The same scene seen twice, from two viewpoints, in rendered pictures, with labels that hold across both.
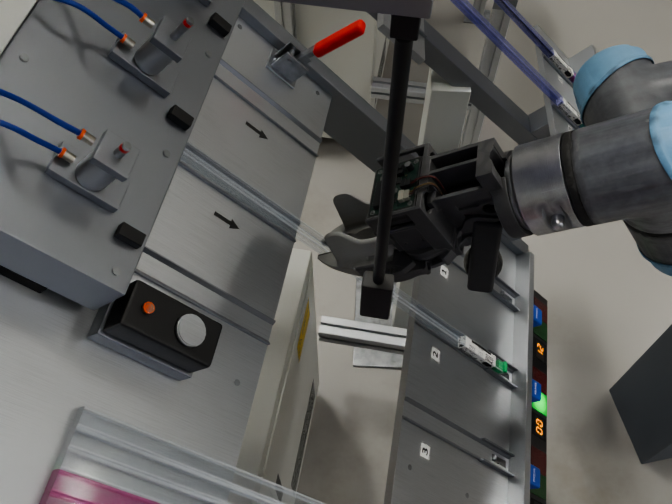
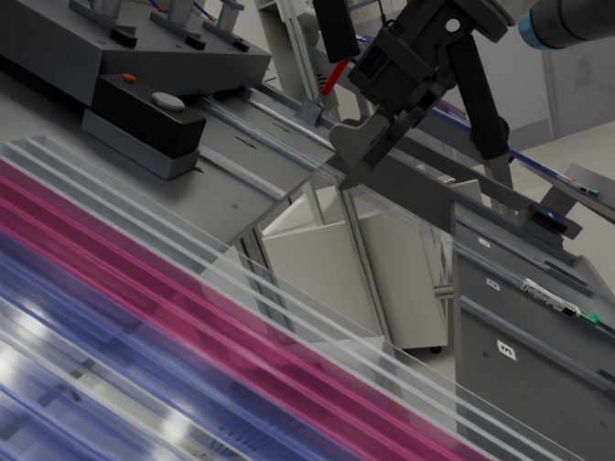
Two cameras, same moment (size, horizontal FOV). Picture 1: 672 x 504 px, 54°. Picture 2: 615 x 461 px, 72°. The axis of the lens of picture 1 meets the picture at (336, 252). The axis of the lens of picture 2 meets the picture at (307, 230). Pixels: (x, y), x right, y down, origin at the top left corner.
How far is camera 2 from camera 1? 0.47 m
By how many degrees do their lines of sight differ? 42
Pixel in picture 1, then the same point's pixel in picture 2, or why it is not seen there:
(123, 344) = (107, 121)
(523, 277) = (584, 272)
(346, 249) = (350, 143)
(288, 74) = (309, 118)
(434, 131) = not seen: hidden behind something
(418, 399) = (480, 305)
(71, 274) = (62, 39)
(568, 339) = not seen: outside the picture
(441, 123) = not seen: hidden behind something
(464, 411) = (555, 341)
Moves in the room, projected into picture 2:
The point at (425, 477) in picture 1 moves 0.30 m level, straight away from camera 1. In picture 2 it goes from (516, 375) to (564, 219)
